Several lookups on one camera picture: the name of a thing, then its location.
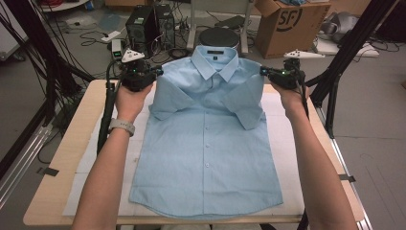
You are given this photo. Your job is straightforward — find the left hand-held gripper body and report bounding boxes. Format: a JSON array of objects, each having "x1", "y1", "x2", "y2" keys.
[{"x1": 120, "y1": 48, "x2": 157, "y2": 93}]

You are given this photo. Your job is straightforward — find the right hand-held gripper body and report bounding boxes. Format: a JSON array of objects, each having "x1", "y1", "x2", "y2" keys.
[{"x1": 269, "y1": 49, "x2": 326, "y2": 90}]

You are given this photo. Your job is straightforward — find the light blue short-sleeved shirt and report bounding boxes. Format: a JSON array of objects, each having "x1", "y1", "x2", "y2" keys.
[{"x1": 128, "y1": 44, "x2": 284, "y2": 220}]

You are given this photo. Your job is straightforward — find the person's right hand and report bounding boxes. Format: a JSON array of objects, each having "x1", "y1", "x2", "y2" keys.
[{"x1": 271, "y1": 81, "x2": 310, "y2": 113}]

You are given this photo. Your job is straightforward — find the person's left hand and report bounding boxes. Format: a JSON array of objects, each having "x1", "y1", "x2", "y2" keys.
[{"x1": 114, "y1": 83, "x2": 155, "y2": 124}]

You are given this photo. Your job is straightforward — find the small device with green display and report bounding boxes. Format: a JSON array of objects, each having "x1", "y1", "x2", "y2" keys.
[{"x1": 110, "y1": 38, "x2": 124, "y2": 62}]

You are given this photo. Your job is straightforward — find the slim black computer tower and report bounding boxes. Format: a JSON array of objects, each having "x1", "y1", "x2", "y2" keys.
[{"x1": 155, "y1": 3, "x2": 176, "y2": 51}]

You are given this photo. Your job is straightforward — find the brown cardboard box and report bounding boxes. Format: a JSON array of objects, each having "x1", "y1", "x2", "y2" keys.
[{"x1": 254, "y1": 0, "x2": 332, "y2": 60}]

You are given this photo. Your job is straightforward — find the large black computer tower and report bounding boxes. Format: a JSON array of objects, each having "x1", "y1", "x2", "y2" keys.
[{"x1": 124, "y1": 5, "x2": 161, "y2": 60}]

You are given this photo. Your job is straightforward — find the grey wristwatch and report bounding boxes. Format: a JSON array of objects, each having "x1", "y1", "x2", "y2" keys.
[{"x1": 108, "y1": 118, "x2": 136, "y2": 138}]

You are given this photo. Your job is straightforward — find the white power strip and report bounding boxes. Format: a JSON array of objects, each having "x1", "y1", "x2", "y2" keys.
[{"x1": 101, "y1": 30, "x2": 123, "y2": 43}]

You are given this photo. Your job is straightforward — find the white table mat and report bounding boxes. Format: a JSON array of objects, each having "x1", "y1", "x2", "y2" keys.
[{"x1": 61, "y1": 90, "x2": 306, "y2": 219}]

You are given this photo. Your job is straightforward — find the black round stool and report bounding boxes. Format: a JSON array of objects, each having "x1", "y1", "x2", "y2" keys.
[{"x1": 198, "y1": 27, "x2": 240, "y2": 50}]

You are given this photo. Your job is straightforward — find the white flat board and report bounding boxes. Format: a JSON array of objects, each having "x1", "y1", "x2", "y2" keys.
[{"x1": 314, "y1": 37, "x2": 381, "y2": 58}]

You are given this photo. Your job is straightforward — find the grey bag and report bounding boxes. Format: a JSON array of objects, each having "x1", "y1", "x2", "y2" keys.
[{"x1": 320, "y1": 11, "x2": 360, "y2": 44}]

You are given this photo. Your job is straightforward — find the black tape piece on table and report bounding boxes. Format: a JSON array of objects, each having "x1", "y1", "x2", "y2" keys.
[{"x1": 338, "y1": 173, "x2": 356, "y2": 184}]

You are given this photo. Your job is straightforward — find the black tape piece on floor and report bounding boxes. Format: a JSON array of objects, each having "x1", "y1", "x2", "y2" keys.
[{"x1": 36, "y1": 166, "x2": 60, "y2": 177}]

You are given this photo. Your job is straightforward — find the white cabinet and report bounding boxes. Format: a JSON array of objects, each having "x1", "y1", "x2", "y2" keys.
[{"x1": 0, "y1": 18, "x2": 29, "y2": 61}]

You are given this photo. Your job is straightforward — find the coil of black cable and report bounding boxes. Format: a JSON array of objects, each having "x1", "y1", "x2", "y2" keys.
[{"x1": 167, "y1": 47, "x2": 194, "y2": 62}]

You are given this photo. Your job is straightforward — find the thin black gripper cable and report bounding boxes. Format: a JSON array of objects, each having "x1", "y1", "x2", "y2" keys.
[{"x1": 296, "y1": 71, "x2": 310, "y2": 121}]

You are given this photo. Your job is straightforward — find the thick black sleeved cable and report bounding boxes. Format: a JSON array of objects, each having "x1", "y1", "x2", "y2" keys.
[{"x1": 97, "y1": 60, "x2": 124, "y2": 155}]

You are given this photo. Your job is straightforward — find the black metal frame stand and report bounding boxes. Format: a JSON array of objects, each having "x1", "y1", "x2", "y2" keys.
[
  {"x1": 301, "y1": 0, "x2": 398, "y2": 140},
  {"x1": 0, "y1": 0, "x2": 97, "y2": 180}
]

